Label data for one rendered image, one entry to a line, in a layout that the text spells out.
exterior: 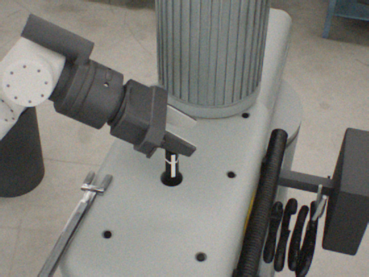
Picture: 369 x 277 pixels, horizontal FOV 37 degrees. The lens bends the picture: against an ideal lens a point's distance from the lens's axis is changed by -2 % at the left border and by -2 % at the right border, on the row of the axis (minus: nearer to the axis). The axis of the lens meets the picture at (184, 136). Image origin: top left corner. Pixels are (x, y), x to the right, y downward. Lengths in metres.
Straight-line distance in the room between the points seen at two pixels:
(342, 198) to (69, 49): 0.66
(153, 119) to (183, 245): 0.19
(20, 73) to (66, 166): 2.86
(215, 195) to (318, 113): 3.12
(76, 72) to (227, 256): 0.34
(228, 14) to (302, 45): 3.73
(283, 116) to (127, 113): 0.83
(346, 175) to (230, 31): 0.44
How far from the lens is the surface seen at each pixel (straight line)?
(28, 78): 0.74
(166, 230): 0.86
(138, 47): 4.49
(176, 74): 0.99
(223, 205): 0.89
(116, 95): 0.77
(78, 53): 0.77
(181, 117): 0.86
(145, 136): 0.78
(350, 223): 1.24
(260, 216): 0.99
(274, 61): 1.42
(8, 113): 0.84
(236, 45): 0.94
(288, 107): 1.58
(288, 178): 1.29
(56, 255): 0.84
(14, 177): 3.34
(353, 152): 1.25
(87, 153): 3.64
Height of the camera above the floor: 2.58
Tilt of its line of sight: 44 degrees down
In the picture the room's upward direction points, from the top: 1 degrees clockwise
